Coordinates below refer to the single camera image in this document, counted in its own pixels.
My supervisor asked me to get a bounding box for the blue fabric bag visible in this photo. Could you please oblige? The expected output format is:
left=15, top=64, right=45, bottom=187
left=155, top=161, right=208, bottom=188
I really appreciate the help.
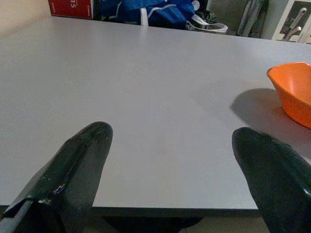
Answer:
left=101, top=0, right=195, bottom=27

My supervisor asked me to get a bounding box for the orange plastic bowl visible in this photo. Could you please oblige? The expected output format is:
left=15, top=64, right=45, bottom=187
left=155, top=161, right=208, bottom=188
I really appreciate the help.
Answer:
left=266, top=62, right=311, bottom=129

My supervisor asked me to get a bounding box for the white glass door cabinet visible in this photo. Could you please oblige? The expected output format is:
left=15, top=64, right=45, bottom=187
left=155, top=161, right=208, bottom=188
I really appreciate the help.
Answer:
left=272, top=0, right=311, bottom=44

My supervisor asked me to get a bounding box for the grey folded metal frame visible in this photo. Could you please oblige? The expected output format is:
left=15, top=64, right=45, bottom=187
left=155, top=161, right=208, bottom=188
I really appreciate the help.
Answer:
left=238, top=0, right=269, bottom=37

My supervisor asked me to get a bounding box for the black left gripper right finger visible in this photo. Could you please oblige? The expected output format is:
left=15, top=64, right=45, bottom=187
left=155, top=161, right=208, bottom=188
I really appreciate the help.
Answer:
left=232, top=127, right=311, bottom=233

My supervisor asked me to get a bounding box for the black and white sneaker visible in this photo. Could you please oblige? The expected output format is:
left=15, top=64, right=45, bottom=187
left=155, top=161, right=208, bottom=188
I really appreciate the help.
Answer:
left=186, top=12, right=229, bottom=33

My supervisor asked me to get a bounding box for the red cardboard box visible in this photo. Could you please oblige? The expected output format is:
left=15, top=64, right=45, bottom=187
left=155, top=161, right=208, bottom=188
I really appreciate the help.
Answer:
left=48, top=0, right=94, bottom=19

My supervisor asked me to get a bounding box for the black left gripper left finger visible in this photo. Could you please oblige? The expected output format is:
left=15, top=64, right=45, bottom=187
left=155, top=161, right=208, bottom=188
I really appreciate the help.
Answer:
left=0, top=121, right=114, bottom=233

